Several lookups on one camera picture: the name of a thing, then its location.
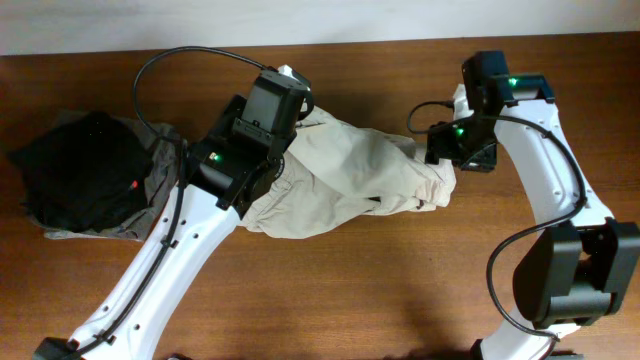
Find beige shorts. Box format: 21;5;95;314
241;108;456;239

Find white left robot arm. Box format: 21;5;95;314
33;65;313;360

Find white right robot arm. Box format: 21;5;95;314
425;51;639;360

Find grey folded garment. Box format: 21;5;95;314
26;111;179;241

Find black folded garment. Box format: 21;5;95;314
8;112;153;232

